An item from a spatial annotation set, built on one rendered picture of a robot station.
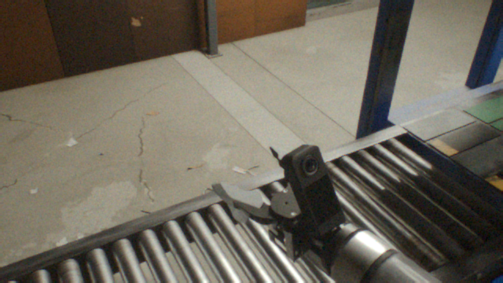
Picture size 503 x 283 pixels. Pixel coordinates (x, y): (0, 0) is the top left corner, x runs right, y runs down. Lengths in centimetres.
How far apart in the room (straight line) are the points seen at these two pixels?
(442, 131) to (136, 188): 163
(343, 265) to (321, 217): 6
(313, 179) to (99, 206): 204
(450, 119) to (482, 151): 19
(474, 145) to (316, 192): 111
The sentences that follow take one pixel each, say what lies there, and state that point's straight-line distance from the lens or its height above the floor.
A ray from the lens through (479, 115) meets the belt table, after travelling 179.
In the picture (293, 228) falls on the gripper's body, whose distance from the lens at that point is 58.
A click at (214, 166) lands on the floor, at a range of 264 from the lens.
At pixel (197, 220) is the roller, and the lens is 119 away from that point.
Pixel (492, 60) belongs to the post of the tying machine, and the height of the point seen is 85.
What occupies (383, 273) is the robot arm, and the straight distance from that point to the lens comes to 53.
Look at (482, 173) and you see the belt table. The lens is 150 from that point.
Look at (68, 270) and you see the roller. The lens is 116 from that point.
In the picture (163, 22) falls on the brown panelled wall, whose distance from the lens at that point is 390.
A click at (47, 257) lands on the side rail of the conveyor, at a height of 80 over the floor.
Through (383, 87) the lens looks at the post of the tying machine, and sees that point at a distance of 167.
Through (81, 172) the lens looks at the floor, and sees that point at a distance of 276.
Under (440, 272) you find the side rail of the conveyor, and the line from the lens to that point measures 116.
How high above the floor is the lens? 165
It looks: 36 degrees down
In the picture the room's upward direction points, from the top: straight up
